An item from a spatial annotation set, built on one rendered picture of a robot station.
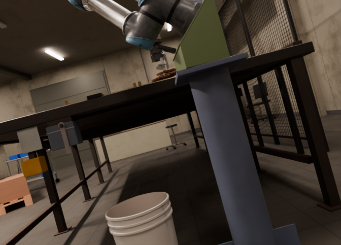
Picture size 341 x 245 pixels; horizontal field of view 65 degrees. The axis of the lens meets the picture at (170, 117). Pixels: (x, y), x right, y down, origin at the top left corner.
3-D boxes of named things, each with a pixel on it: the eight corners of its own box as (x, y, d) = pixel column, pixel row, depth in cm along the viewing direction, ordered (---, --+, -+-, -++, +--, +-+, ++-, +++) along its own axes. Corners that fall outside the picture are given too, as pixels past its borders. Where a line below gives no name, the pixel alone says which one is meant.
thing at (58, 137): (80, 150, 131) (70, 115, 131) (52, 158, 130) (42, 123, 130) (85, 148, 142) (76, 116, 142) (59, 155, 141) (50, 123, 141)
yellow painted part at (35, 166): (42, 172, 130) (30, 126, 130) (24, 177, 129) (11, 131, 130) (48, 170, 138) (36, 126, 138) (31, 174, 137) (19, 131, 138)
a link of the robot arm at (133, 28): (156, 17, 104) (71, -34, 123) (138, 51, 109) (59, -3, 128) (170, 25, 115) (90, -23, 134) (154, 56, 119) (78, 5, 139)
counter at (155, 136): (172, 144, 750) (165, 119, 750) (99, 165, 746) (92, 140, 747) (172, 142, 820) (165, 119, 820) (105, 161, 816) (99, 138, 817)
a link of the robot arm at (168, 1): (179, -7, 103) (148, -25, 102) (162, 25, 107) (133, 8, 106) (180, -3, 114) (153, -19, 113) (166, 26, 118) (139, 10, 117)
